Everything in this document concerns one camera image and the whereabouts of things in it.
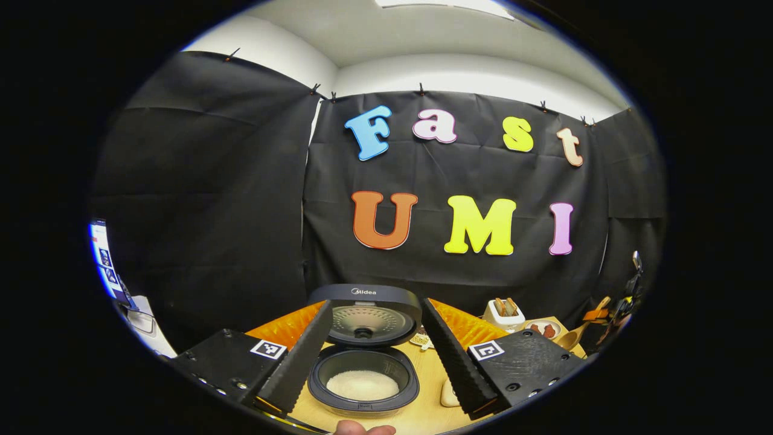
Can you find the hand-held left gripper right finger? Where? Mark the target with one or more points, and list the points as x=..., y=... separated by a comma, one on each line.
x=459, y=362

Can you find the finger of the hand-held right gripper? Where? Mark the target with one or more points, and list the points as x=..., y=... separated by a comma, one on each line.
x=596, y=315

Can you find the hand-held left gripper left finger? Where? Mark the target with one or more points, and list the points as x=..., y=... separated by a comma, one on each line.
x=299, y=362

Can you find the clear rice container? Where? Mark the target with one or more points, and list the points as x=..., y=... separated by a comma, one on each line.
x=449, y=396

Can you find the wooden spoon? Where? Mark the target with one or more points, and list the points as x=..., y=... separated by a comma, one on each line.
x=569, y=340

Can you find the white rice heap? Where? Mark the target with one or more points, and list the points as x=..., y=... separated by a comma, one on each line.
x=362, y=385

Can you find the dark grey rice cooker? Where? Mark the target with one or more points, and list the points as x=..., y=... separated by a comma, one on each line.
x=362, y=299

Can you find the white divided dish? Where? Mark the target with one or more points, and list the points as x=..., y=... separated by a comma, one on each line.
x=421, y=340

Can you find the round white plate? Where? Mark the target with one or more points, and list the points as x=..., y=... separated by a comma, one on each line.
x=546, y=321

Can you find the white toaster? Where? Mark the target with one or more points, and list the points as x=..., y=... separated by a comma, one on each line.
x=498, y=323

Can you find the brown toast slice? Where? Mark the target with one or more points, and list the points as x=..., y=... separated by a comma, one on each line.
x=511, y=306
x=499, y=307

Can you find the white plastic box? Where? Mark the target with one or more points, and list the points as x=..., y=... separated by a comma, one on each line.
x=151, y=332

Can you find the black backdrop cloth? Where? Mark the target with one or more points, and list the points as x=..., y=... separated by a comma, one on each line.
x=241, y=199

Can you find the computer monitor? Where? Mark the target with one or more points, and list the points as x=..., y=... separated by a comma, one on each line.
x=105, y=266

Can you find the long ceiling light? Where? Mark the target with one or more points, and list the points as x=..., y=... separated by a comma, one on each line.
x=447, y=6

